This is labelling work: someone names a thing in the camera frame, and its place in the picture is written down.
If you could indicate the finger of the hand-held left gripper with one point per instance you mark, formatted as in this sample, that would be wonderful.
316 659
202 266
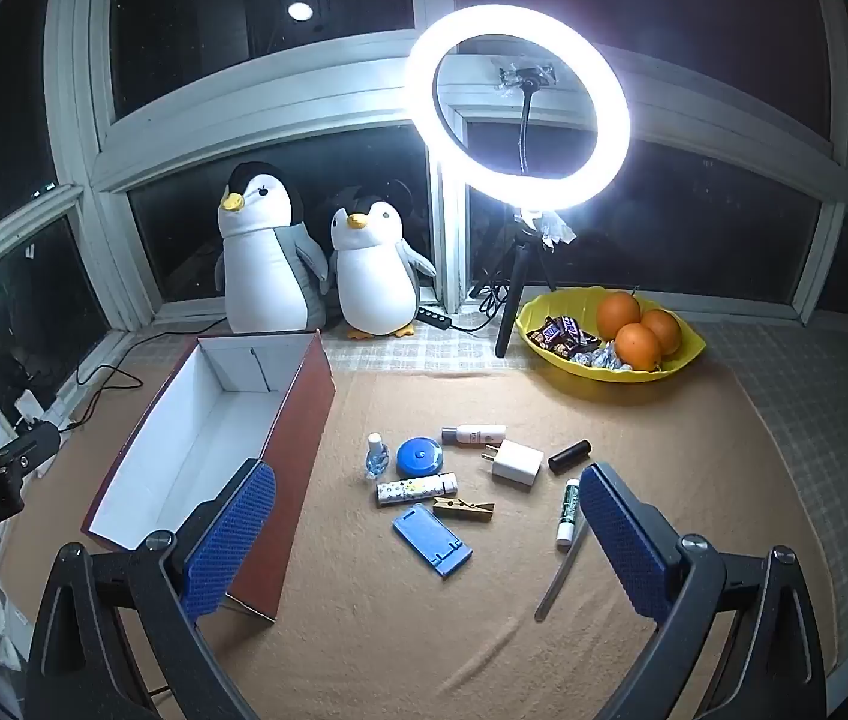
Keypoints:
34 450

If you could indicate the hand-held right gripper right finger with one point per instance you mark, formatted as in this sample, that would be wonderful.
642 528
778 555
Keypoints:
623 532

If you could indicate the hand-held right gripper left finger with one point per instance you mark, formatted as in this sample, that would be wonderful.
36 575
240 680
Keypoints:
233 532

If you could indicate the grey plastic spoon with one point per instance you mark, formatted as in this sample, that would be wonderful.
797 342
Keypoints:
559 577

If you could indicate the black lipstick tube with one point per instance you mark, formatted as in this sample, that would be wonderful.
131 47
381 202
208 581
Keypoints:
570 456

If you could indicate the red cardboard box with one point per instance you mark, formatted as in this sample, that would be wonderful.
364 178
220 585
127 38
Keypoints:
296 450

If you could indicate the white charger adapter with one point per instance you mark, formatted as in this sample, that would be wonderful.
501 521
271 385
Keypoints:
518 465

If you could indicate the small clear bottle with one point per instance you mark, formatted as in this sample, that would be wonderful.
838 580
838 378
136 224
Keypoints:
377 459

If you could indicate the wooden clothespin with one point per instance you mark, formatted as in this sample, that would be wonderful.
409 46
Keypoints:
461 510

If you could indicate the white lotion bottle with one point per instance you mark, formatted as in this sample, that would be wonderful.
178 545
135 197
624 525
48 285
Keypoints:
480 435

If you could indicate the patterned white lighter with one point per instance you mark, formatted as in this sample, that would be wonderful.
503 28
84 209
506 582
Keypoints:
416 489

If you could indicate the blue phone stand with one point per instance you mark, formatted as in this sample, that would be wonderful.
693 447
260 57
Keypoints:
428 540

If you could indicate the blue round tape measure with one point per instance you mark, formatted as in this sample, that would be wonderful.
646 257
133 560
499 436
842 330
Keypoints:
420 457

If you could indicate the pile of foil wrapped candies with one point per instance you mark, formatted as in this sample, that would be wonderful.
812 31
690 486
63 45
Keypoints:
604 358

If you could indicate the orange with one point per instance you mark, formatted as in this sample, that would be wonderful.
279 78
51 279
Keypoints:
617 315
664 328
638 347

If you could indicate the yellow fruit bowl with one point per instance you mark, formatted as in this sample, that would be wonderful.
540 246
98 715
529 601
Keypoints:
683 352

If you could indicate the pile of chocolate bars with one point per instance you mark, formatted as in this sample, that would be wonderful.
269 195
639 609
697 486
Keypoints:
560 334

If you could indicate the large penguin plush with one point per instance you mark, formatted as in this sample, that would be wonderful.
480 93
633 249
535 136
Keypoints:
263 270

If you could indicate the black inline controller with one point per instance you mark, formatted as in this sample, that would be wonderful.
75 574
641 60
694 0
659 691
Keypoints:
435 317

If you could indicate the small penguin plush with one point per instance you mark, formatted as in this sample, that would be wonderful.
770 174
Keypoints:
371 277

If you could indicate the white tape wad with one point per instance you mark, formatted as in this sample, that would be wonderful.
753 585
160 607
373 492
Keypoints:
555 229

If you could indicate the black gooseneck phone holder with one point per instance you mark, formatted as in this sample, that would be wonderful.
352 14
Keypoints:
523 135

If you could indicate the white window frame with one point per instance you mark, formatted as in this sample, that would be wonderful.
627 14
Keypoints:
72 90

